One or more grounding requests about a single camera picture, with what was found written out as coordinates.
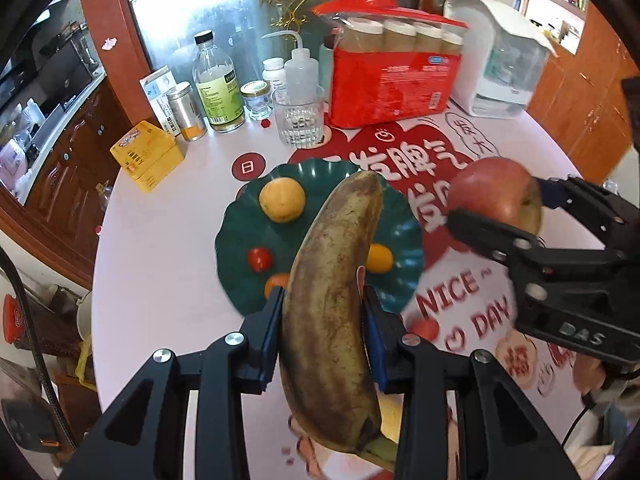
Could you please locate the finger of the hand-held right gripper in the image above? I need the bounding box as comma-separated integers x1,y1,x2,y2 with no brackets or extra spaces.
532,175,628,248
446,209,548,273

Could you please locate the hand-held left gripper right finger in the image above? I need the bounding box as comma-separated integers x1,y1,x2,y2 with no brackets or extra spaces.
361,285,581,480

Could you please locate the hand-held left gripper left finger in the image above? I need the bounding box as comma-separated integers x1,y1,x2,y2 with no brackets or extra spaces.
60,287,286,480

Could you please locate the red apple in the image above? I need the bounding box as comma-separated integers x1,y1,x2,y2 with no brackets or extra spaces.
446,156,545,236

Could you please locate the orange tangerine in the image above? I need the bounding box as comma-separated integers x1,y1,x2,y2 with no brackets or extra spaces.
263,273,291,300

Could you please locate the brown spotted banana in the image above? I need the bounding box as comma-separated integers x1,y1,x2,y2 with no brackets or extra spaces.
278,170,401,473

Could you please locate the red cherry tomato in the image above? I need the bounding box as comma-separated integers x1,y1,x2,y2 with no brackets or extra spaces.
248,247,274,273

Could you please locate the small yellow orange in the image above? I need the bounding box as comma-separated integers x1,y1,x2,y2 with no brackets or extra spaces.
366,243,394,274

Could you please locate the dark green scalloped plate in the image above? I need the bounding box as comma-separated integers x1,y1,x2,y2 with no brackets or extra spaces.
215,157,426,317

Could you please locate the large yellow orange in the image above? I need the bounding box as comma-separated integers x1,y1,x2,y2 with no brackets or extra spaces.
258,177,306,223

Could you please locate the person's right hand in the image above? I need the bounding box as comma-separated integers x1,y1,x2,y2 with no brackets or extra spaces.
571,351,612,401

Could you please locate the small red plum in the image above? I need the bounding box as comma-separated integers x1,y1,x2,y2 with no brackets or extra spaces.
411,317,441,342

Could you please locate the yellow pear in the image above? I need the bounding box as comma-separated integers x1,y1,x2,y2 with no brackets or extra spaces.
377,392,405,443

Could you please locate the wooden sideboard cabinet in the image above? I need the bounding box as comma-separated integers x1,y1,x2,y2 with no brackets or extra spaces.
527,5,640,186

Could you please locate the white countertop appliance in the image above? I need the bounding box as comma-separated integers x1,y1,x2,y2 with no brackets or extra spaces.
442,0,557,120

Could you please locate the red pack of paper cups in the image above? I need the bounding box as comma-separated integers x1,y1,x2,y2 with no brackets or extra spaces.
311,0,470,128

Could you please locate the white bucket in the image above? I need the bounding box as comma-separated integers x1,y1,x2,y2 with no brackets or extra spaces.
76,291,95,341

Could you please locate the yellow plastic tool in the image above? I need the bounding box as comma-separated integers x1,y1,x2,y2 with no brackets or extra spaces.
75,337,98,391

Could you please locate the clear glass tumbler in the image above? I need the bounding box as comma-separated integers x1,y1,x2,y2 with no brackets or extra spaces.
272,87,326,148

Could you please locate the yellow cardboard box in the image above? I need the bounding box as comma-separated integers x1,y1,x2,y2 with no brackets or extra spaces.
110,119,185,194

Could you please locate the small glass jar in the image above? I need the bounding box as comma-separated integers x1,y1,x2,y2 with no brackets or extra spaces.
240,80,272,121

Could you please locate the metal tin with orange base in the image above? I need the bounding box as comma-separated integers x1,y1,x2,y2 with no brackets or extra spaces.
166,81,208,142

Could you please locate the plastic squeeze wash bottle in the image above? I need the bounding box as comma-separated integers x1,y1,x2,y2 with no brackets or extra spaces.
262,30,321,106

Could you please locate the glass bottle with green label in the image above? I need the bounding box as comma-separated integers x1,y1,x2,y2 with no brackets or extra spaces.
193,31,247,134

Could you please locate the white pill bottle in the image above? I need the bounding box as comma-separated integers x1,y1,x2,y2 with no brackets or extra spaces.
262,57,288,92

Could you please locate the red lidded container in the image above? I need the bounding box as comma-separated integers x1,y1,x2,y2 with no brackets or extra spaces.
0,292,26,346

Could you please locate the wooden kitchen cabinet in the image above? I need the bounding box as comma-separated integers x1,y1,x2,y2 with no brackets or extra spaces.
0,75,123,281

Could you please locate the white carton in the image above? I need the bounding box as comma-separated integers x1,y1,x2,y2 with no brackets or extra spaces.
139,66,182,136

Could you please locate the black cable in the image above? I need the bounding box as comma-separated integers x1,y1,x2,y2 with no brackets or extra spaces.
560,392,601,448

